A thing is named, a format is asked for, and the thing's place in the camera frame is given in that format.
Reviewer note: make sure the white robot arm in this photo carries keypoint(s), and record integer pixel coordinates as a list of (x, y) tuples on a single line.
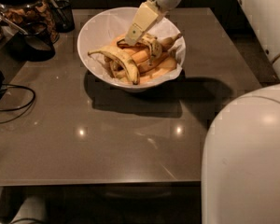
[(240, 176)]

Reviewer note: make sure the black mesh cup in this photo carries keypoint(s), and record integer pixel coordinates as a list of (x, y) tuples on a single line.
[(35, 45)]

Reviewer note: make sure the spotted banana front left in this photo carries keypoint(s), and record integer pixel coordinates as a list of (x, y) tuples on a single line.
[(118, 57)]

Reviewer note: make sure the black mesh pen holder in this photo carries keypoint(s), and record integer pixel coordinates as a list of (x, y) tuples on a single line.
[(62, 14)]

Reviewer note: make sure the orange banana lower middle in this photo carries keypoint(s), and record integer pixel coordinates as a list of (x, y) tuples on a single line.
[(148, 65)]

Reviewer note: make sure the spotted ripe banana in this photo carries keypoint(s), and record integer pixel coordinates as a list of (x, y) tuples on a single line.
[(151, 42)]

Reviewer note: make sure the glass jar with snacks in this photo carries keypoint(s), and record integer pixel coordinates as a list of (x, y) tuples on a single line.
[(23, 12)]

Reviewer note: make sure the white bowl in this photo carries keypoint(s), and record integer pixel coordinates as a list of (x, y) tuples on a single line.
[(101, 30)]

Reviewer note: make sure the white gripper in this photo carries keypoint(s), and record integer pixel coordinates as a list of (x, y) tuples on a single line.
[(145, 18)]

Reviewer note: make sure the orange banana long middle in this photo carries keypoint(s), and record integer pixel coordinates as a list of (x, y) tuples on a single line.
[(141, 54)]

